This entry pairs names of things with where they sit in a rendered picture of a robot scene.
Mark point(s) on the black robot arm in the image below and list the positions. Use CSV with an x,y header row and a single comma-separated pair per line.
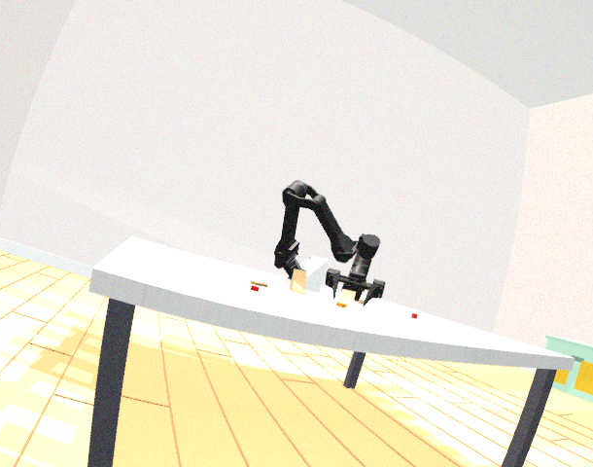
x,y
342,247

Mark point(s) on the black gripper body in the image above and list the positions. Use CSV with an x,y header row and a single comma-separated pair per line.
x,y
357,277

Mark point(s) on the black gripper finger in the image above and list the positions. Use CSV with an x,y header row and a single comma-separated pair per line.
x,y
333,284
372,293

